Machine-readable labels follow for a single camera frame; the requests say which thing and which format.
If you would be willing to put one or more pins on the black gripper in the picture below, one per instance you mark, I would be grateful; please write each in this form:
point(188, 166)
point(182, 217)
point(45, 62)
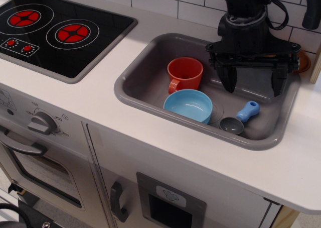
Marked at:
point(248, 43)

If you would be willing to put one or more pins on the grey spoon with blue handle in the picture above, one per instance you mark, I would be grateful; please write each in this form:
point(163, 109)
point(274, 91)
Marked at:
point(235, 125)

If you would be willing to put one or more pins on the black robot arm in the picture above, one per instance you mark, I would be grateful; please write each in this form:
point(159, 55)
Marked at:
point(249, 8)

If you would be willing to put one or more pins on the light blue plastic bowl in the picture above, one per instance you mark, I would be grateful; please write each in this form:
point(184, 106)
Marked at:
point(190, 103)

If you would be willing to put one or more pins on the grey toy sink basin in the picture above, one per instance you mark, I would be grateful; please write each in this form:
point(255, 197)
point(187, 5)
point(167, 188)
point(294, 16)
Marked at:
point(144, 85)

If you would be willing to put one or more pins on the orange transparent pot lid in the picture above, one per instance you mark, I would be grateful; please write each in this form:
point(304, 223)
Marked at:
point(304, 62)

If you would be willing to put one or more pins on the orange plastic cup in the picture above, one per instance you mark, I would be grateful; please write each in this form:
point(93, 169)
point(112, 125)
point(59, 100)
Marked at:
point(184, 73)

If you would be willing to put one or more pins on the black toy faucet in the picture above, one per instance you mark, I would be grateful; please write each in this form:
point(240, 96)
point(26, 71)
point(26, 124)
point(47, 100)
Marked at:
point(311, 19)

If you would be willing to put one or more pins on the grey dispenser panel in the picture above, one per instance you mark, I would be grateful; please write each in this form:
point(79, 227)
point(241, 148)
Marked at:
point(167, 206)

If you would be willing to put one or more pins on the black toy stove top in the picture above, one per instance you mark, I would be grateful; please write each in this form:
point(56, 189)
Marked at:
point(58, 38)

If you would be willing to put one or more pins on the grey oven knob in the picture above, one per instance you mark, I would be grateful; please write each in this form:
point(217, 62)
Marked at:
point(42, 123)

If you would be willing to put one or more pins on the oven door with window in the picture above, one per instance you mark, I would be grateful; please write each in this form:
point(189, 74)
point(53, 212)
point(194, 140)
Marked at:
point(43, 177)

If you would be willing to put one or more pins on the grey cabinet door handle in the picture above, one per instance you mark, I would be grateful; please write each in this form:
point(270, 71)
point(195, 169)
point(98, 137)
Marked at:
point(118, 212)

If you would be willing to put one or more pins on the grey oven door handle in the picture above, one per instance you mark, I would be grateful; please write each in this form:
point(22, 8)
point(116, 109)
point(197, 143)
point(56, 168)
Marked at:
point(33, 149)

